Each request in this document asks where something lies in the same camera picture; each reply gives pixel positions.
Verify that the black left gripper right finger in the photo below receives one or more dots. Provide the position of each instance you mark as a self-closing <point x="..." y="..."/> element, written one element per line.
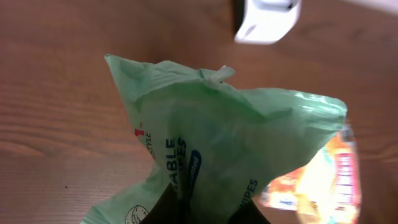
<point x="248" y="214"/>

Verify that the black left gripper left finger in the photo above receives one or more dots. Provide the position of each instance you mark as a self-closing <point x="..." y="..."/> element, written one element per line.
<point x="167" y="210"/>

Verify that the white barcode scanner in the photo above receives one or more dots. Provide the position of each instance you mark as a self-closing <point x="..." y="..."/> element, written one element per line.
<point x="265" y="22"/>

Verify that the teal snack packet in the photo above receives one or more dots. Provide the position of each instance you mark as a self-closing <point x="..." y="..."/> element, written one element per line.
<point x="218" y="146"/>

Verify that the large white snack bag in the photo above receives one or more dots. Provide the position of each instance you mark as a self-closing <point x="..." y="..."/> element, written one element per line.
<point x="327" y="190"/>

